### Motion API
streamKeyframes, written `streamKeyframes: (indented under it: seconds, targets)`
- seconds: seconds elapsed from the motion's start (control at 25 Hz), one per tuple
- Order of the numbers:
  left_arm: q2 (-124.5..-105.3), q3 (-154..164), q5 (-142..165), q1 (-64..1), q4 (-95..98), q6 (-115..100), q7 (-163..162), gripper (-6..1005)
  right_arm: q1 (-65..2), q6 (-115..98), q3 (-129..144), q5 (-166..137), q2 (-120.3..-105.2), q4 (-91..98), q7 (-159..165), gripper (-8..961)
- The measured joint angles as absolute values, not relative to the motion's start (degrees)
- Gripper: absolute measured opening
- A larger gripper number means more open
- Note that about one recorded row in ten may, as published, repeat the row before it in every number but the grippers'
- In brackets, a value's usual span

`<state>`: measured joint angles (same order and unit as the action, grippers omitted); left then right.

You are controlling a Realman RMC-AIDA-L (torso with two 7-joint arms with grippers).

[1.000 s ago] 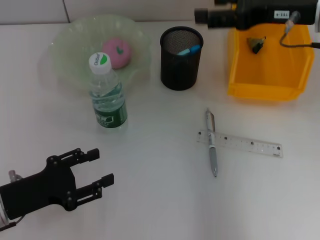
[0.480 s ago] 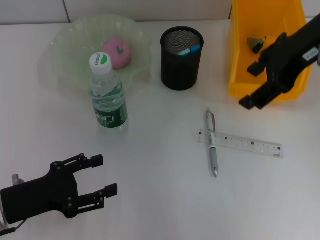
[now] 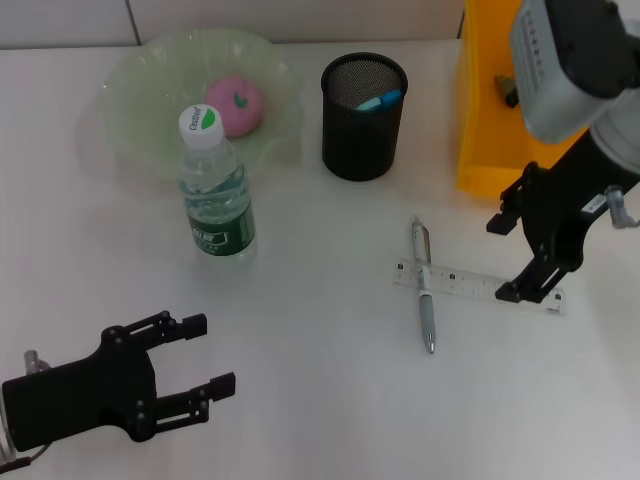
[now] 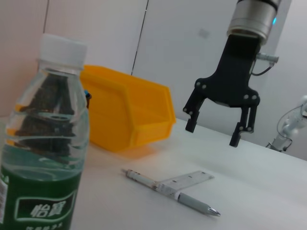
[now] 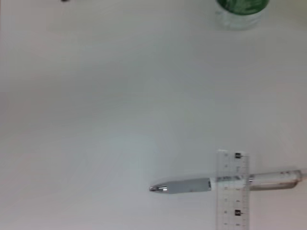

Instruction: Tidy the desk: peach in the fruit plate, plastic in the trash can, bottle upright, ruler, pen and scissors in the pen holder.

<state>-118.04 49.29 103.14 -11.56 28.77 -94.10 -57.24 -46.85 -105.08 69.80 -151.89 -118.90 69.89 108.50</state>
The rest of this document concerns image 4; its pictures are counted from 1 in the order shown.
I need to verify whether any clear grey ballpoint pen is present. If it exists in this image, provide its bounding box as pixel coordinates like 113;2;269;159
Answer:
121;168;221;218

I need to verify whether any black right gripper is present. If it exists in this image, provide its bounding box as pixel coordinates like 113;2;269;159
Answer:
182;34;261;147

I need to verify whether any white humanoid robot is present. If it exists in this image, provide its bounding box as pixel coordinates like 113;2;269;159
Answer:
265;94;307;153

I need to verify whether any yellow plastic bin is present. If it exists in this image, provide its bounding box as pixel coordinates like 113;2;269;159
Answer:
80;64;177;154

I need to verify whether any water bottle with green label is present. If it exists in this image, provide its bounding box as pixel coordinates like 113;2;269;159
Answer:
0;33;91;230

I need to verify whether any transparent plastic ruler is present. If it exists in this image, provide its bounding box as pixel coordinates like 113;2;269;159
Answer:
157;170;215;192

